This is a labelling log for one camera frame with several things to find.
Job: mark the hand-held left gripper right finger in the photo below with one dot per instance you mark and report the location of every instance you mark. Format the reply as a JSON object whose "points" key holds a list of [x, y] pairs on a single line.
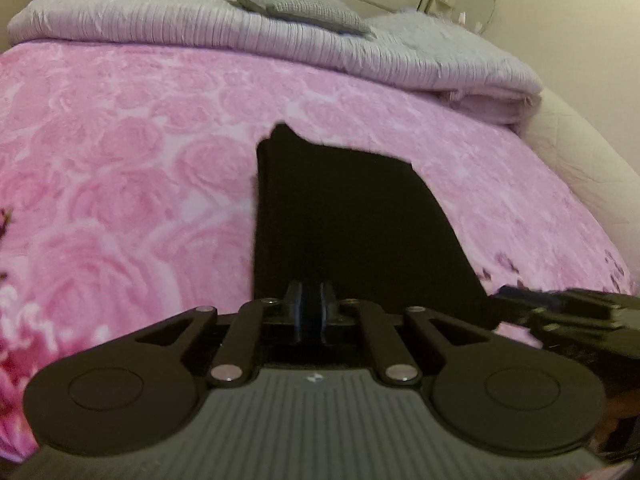
{"points": [[327, 312]]}

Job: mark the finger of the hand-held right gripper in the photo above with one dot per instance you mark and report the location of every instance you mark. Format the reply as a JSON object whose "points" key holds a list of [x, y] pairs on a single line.
{"points": [[540, 299]]}

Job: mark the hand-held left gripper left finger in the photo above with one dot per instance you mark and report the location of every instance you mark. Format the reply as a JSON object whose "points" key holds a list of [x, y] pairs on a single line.
{"points": [[296, 312]]}

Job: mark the black garment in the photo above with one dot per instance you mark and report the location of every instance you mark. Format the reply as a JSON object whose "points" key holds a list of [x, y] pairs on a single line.
{"points": [[350, 220]]}

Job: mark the cream mattress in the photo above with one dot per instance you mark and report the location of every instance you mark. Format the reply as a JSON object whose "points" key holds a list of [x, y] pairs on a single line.
{"points": [[585, 160]]}

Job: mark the pink rose blanket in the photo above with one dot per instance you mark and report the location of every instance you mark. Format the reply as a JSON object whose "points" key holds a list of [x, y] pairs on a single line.
{"points": [[125, 160]]}

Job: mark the lilac striped quilt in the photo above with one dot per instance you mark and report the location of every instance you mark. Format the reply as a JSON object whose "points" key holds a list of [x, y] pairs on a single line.
{"points": [[200, 25]]}

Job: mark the grey pillow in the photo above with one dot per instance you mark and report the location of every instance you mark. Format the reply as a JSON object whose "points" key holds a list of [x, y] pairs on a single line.
{"points": [[305, 5]]}

